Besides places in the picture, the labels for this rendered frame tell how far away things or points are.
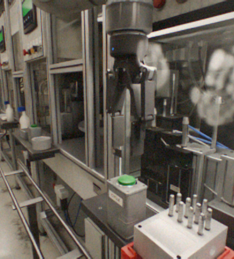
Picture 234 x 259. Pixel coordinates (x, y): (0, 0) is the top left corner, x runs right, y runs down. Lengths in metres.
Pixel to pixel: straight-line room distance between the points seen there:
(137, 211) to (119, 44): 0.34
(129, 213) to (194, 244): 0.16
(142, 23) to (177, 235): 0.36
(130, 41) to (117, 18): 0.05
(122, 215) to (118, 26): 0.38
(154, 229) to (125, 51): 0.31
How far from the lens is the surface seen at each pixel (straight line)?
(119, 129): 0.48
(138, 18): 0.42
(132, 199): 0.47
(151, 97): 0.40
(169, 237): 0.38
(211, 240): 0.40
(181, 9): 0.50
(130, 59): 0.42
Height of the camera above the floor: 1.25
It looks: 13 degrees down
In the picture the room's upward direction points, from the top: straight up
